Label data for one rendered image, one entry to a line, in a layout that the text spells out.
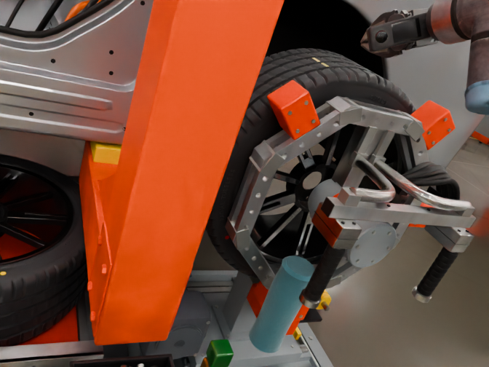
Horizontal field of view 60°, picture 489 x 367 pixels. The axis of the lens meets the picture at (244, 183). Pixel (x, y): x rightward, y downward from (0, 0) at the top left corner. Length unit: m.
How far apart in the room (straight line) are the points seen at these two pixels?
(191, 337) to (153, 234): 0.56
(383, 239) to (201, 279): 1.11
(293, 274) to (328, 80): 0.45
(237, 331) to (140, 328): 0.61
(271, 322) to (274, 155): 0.42
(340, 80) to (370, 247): 0.39
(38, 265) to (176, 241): 0.46
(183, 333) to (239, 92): 0.79
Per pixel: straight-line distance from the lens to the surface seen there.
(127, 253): 0.84
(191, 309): 1.31
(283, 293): 1.04
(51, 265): 1.21
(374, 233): 1.00
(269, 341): 1.14
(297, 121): 0.91
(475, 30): 0.82
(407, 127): 1.10
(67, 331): 1.37
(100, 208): 1.12
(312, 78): 1.02
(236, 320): 1.50
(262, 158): 0.93
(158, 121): 0.70
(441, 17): 0.87
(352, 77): 1.05
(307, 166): 1.12
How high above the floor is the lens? 1.30
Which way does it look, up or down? 25 degrees down
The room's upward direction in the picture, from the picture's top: 21 degrees clockwise
